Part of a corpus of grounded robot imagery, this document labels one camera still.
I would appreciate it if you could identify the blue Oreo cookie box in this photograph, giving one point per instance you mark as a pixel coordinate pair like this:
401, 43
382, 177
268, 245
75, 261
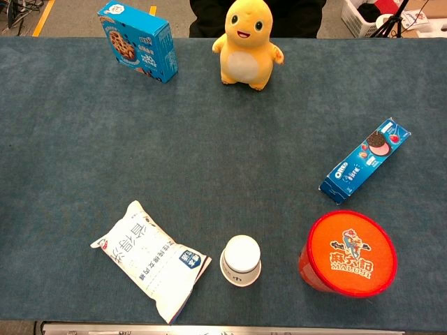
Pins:
363, 160

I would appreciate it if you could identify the teal felt table cloth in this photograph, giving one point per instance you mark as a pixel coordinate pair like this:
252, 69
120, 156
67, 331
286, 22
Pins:
209, 157

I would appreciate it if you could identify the white paper cup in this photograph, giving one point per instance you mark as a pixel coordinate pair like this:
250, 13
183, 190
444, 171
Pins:
241, 254

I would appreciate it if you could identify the yellow plush dinosaur toy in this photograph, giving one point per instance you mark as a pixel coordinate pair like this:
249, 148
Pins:
244, 63

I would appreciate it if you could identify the white salt bag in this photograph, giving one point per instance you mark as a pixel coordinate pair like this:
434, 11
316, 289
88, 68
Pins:
150, 254

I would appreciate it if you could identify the orange round tub red rim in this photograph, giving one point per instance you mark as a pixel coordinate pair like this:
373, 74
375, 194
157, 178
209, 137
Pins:
349, 254

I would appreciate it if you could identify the blue chocolate chip cookie box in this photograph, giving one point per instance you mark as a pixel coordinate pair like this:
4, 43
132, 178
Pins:
139, 38

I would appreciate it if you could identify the person in black clothes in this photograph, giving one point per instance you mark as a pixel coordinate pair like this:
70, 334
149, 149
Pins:
297, 17

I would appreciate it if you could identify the white plastic laundry basket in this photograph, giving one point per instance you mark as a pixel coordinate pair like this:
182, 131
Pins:
352, 21

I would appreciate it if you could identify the black tripod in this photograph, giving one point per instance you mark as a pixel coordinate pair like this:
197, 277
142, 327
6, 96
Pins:
391, 21

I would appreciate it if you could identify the white blue printed packet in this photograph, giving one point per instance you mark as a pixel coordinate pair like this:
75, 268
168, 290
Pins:
415, 18

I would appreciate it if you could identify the aluminium profile rail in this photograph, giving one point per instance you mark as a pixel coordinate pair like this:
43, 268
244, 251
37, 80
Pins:
244, 329

